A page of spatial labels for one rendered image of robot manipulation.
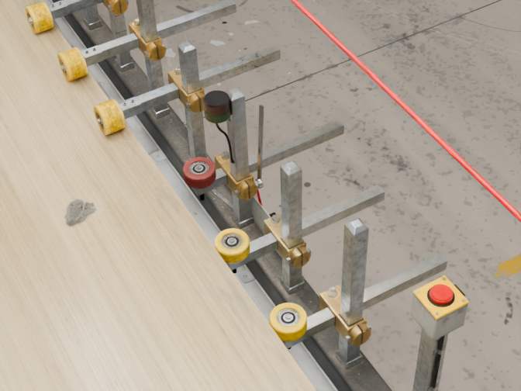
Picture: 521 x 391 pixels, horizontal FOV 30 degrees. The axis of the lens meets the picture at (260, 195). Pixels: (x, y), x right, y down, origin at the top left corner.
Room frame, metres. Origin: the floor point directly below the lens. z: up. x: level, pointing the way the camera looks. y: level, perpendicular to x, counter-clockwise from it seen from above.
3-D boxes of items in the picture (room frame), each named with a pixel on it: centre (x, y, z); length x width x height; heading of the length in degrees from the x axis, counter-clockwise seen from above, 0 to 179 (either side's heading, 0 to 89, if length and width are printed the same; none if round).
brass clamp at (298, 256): (1.51, -0.06, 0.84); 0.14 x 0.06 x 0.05; 28
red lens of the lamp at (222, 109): (1.68, 0.09, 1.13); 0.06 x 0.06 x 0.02
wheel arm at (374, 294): (1.33, -0.22, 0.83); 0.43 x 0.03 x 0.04; 118
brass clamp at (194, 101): (1.95, 0.18, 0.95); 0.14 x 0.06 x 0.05; 28
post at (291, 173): (1.49, -0.07, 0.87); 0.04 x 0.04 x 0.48; 28
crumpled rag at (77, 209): (1.57, 0.43, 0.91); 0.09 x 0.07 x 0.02; 145
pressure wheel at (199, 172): (1.70, 0.15, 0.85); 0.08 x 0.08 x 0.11
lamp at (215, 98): (1.68, 0.09, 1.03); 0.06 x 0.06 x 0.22; 28
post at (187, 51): (1.93, 0.16, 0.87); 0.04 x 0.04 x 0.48; 28
